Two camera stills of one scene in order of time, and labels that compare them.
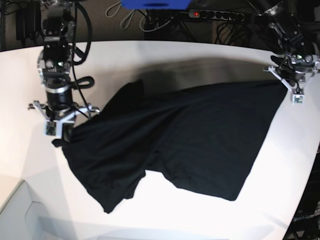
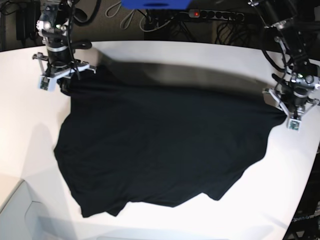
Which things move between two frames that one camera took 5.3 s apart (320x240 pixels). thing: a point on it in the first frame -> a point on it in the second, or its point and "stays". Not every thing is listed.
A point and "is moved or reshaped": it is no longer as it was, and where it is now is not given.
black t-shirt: [207, 140] is moved or reshaped
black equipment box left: [28, 20] stays
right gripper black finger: [67, 131] -> [65, 85]
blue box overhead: [155, 4] stays
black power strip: [227, 15] stays
